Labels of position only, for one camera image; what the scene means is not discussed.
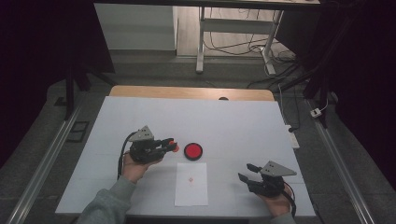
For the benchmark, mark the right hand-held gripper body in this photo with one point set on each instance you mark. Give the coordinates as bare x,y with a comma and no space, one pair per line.
271,180

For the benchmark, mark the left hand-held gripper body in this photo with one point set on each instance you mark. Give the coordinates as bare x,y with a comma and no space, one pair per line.
143,149

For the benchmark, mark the orange stamp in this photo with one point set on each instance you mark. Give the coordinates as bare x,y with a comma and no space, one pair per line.
175,146

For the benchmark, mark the red ink pad black case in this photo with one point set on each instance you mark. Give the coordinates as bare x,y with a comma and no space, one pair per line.
193,151

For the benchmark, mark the white paper sheet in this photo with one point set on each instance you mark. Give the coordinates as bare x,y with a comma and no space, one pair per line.
191,189

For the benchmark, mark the person's left hand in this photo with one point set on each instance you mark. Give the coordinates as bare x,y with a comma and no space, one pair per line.
134,171

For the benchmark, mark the person's right hand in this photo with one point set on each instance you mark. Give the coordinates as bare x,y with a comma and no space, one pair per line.
278,203

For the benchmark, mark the white power strip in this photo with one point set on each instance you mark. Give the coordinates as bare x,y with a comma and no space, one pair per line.
292,137

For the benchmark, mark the white table cover board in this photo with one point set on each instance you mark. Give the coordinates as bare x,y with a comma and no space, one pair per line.
224,124

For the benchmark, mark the wooden table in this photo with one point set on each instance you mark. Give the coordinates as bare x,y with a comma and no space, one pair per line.
186,92

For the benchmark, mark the black floor plate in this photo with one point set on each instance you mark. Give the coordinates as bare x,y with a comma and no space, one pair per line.
77,131

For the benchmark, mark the small white adapter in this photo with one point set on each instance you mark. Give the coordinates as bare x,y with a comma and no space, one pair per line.
316,112

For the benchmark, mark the black tripod stand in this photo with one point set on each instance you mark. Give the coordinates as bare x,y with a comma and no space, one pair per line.
69,93

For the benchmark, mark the black metal stand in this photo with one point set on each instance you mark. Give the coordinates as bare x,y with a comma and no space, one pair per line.
314,84

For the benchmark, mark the aluminium floor rail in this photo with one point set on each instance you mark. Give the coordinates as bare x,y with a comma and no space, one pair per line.
43,168
342,168

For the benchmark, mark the white desk frame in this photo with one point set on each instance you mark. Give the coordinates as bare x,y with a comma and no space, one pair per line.
236,25

